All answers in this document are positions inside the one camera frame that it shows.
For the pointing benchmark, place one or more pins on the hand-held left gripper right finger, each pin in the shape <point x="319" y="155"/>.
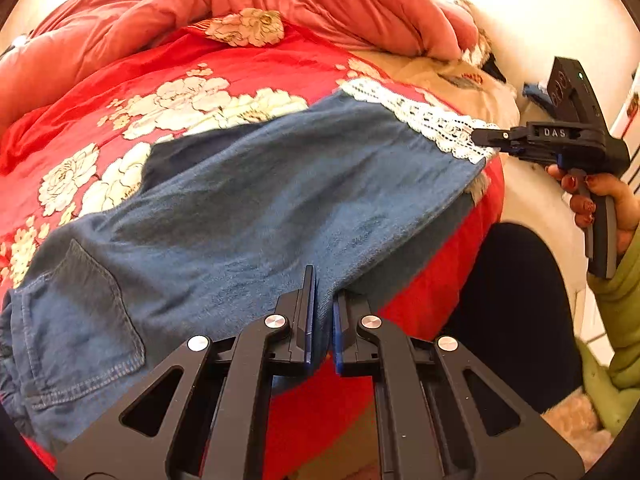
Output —
<point x="338" y="330"/>

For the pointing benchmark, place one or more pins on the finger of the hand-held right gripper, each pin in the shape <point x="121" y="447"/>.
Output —
<point x="495" y="137"/>

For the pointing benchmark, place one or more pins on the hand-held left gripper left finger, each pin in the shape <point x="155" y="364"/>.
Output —
<point x="310" y="310"/>

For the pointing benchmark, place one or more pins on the blue denim jeans with lace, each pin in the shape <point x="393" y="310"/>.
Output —
<point x="260" y="220"/>

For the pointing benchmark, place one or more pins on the person's right forearm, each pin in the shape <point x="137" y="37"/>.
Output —
<point x="622" y="300"/>

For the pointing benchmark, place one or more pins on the person's right hand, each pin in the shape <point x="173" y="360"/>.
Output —
<point x="620" y="205"/>

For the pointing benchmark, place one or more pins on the blue cloth bundle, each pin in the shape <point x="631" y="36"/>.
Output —
<point x="535" y="91"/>

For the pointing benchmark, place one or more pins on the black cloth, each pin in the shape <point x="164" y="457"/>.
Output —
<point x="492" y="67"/>

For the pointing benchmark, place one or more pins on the beige printed bedsheet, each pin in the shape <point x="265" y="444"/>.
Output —
<point x="450" y="75"/>

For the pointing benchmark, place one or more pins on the person's leg in black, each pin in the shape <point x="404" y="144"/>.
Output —
<point x="510" y="310"/>

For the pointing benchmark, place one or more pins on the coral pink quilt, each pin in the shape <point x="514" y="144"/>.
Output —
<point x="320" y="5"/>

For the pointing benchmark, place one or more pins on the beige fluffy cloth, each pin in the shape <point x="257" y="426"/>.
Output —
<point x="575" y="425"/>

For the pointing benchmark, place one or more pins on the red floral blanket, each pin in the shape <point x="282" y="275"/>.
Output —
<point x="165" y="95"/>

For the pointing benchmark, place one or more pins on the green jacket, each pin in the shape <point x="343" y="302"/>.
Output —
<point x="600" y="390"/>

